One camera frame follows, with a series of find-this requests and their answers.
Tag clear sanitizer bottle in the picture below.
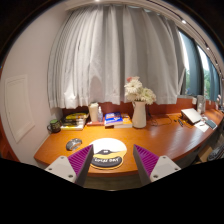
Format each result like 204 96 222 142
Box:
98 106 103 122

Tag black cable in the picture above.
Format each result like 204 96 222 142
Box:
146 113 183 127

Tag grey computer mouse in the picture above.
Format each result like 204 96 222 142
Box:
66 138 82 151

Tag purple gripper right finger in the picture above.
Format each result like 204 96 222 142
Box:
133 145 180 186

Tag silver laptop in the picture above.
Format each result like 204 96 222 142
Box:
181 108 202 124

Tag orange book under blue book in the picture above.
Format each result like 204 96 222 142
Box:
115 113 132 128

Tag black smartphone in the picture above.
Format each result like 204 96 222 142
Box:
205 120 217 130

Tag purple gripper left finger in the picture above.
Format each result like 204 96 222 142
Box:
46 145 93 186

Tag stack of yellow books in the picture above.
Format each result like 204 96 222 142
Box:
61 113 89 130

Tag white ceramic vase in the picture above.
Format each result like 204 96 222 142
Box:
132 101 146 128

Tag white wall panel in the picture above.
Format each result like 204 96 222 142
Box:
5 75 35 142

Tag white and pink flowers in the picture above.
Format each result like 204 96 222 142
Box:
124 76 156 105

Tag white curtain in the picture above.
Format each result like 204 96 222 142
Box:
48 5 185 109

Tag round printed mouse pad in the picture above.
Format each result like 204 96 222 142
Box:
91 138 127 170

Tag dark green mug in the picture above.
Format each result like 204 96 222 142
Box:
47 119 61 133

